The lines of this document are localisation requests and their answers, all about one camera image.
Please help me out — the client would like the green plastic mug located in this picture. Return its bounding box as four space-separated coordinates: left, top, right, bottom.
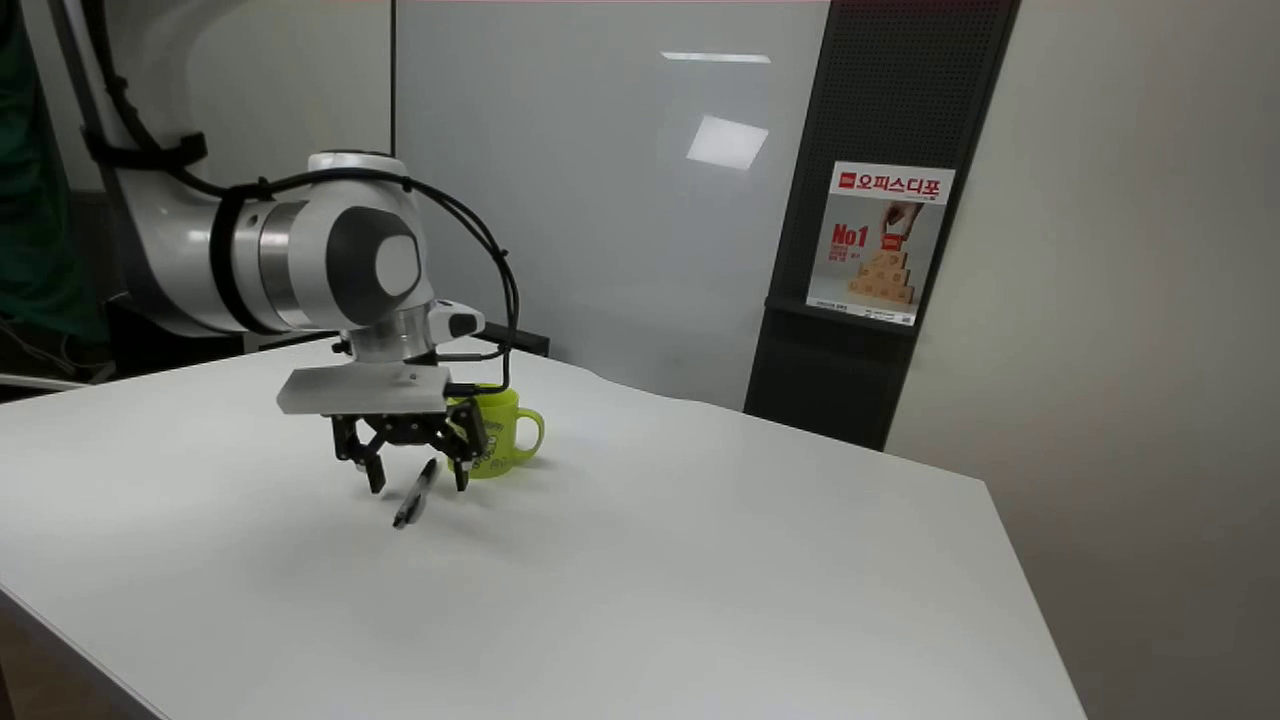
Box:
447 383 550 482

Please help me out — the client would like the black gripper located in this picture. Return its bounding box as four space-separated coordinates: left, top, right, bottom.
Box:
328 404 490 497

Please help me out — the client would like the glossy whiteboard panel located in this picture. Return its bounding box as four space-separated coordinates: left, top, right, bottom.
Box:
388 0 835 412

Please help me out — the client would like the red and white poster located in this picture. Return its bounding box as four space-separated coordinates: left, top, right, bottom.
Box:
803 156 962 330

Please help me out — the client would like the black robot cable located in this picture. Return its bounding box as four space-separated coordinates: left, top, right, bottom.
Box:
75 0 528 390

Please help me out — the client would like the black pen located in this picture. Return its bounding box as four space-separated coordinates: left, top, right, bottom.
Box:
388 454 446 530

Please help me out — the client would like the dark pillar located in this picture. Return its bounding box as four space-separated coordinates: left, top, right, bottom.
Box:
739 0 1028 454

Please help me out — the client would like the green garment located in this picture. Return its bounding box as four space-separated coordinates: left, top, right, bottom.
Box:
0 0 113 360

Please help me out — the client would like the white wrist camera mount plate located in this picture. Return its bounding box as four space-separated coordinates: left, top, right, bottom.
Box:
274 360 456 421

